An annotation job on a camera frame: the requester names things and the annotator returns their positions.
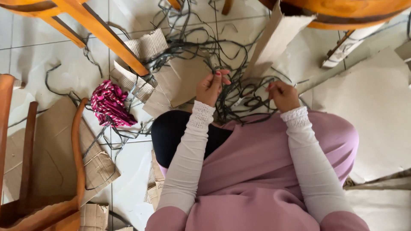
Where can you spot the creased brown cardboard sheet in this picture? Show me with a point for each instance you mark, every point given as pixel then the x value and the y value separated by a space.
pixel 51 150

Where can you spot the person's right fingers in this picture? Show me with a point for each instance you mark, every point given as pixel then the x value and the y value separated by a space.
pixel 273 88

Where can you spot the person's right hand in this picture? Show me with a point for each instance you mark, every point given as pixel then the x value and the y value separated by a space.
pixel 285 96

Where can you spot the dark grey strip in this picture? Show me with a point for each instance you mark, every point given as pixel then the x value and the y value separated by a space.
pixel 212 65

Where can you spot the person's black trouser leg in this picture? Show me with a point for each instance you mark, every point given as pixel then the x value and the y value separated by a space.
pixel 173 134

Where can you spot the large pale cardboard sheet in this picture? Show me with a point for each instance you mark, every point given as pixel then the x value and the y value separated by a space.
pixel 372 112

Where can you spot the orange wooden chair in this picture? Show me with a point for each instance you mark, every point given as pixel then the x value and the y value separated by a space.
pixel 96 29
pixel 340 11

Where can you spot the brown wooden chair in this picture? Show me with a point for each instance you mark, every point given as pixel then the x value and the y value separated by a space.
pixel 77 154

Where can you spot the white painted wooden bar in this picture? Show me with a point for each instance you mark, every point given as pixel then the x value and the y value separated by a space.
pixel 350 45

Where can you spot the flat brown cardboard piece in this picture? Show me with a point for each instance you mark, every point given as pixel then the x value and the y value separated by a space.
pixel 183 81

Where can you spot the person's left fingers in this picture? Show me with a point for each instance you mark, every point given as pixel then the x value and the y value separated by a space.
pixel 221 77

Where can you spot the small brown cardboard piece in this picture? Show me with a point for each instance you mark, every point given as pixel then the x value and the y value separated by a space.
pixel 157 104

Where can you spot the layered cardboard offcuts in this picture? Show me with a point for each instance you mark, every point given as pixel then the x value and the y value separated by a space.
pixel 155 183

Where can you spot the tall folded cardboard piece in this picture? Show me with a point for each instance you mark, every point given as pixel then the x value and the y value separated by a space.
pixel 273 41

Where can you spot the tangle of dark grey strips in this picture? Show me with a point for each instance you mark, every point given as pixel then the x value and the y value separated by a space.
pixel 237 64

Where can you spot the small corrugated cardboard piece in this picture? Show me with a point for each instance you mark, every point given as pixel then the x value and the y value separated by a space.
pixel 148 45

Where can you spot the person's left hand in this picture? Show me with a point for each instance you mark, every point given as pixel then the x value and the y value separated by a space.
pixel 208 89

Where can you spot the torn corrugated cardboard piece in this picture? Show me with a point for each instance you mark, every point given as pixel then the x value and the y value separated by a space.
pixel 131 81

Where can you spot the small torn cardboard scrap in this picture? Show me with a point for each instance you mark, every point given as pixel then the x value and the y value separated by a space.
pixel 94 216

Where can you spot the person's pink garment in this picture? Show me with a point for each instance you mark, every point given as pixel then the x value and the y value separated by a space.
pixel 263 179

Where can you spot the pink striped cloth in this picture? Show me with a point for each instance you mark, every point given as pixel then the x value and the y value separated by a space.
pixel 110 104

